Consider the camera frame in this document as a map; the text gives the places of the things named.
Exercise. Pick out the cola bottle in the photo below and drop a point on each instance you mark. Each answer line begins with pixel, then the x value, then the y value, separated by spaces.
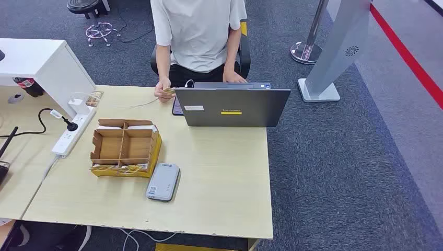
pixel 29 86

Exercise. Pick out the grey card reader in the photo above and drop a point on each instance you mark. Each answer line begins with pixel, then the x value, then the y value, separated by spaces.
pixel 162 182

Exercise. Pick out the black stool with chrome base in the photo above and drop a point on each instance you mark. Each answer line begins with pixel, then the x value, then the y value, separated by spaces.
pixel 83 5

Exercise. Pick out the grey kiosk stand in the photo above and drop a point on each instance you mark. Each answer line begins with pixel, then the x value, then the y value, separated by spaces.
pixel 339 45

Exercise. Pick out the grey desk grommet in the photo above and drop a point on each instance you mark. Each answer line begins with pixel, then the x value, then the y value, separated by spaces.
pixel 15 98

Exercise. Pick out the cardboard divider box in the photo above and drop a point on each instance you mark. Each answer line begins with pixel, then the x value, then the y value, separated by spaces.
pixel 110 149

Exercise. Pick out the card in clear sleeve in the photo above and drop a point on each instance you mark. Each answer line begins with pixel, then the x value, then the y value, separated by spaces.
pixel 93 99

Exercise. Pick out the black smartphone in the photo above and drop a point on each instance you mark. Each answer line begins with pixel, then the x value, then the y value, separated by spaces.
pixel 176 108

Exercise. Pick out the yellow ID card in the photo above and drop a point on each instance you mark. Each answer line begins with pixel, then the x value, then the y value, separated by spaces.
pixel 169 91

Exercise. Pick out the person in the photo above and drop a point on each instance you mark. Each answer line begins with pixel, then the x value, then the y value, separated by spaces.
pixel 197 34

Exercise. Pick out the grey Lenovo laptop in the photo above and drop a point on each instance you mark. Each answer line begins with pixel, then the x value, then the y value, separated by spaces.
pixel 232 104

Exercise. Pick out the person's right forearm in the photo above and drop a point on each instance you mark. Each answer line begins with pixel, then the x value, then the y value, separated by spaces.
pixel 162 62

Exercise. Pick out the white card stack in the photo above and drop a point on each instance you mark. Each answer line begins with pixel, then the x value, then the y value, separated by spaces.
pixel 145 128

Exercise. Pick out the black router with antenna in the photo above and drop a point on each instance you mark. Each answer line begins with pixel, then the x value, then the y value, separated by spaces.
pixel 2 173

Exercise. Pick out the person's left forearm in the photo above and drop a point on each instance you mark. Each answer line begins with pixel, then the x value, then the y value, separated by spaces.
pixel 231 55

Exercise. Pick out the white charger adapter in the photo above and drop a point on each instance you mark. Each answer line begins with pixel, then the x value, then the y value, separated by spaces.
pixel 78 105

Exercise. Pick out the yellow object under desk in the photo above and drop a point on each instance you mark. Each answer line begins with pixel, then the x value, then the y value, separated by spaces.
pixel 193 248

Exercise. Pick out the person's left hand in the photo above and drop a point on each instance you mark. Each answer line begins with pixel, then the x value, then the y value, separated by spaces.
pixel 232 77

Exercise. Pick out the chrome stanchion post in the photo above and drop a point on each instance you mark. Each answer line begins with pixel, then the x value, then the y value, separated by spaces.
pixel 306 52

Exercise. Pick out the yellow key card stack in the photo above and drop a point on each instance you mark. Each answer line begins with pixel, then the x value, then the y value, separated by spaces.
pixel 117 169

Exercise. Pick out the white power strip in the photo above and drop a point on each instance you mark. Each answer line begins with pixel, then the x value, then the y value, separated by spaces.
pixel 71 135

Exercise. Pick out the white cabinet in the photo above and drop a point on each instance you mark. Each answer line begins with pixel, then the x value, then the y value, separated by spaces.
pixel 45 65

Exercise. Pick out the person's right hand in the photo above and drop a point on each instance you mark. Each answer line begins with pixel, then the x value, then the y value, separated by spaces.
pixel 162 90

